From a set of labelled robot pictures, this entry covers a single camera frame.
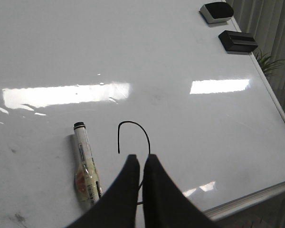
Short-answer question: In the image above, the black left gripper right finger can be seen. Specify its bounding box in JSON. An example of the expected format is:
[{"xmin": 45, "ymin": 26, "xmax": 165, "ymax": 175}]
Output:
[{"xmin": 142, "ymin": 154, "xmax": 218, "ymax": 228}]

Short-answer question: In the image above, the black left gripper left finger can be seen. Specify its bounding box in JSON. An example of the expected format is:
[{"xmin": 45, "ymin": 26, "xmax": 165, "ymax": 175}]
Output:
[{"xmin": 69, "ymin": 154, "xmax": 140, "ymax": 228}]

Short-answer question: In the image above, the black whiteboard marker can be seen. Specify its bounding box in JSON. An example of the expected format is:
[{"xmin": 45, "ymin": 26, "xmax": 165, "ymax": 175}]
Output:
[{"xmin": 74, "ymin": 122, "xmax": 102, "ymax": 206}]

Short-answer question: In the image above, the white whiteboard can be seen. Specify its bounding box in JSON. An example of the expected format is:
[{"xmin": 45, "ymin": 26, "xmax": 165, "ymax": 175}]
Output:
[{"xmin": 0, "ymin": 0, "xmax": 285, "ymax": 228}]

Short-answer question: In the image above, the green potted plant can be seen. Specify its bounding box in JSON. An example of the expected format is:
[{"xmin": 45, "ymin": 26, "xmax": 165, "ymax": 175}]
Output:
[{"xmin": 255, "ymin": 49, "xmax": 285, "ymax": 78}]

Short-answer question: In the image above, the grey black board eraser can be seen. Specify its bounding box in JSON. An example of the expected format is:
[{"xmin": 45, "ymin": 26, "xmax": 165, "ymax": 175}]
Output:
[{"xmin": 200, "ymin": 2, "xmax": 234, "ymax": 24}]

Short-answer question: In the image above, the aluminium whiteboard frame rail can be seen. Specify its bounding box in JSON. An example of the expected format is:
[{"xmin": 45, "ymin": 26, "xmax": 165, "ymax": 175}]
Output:
[{"xmin": 204, "ymin": 0, "xmax": 285, "ymax": 220}]

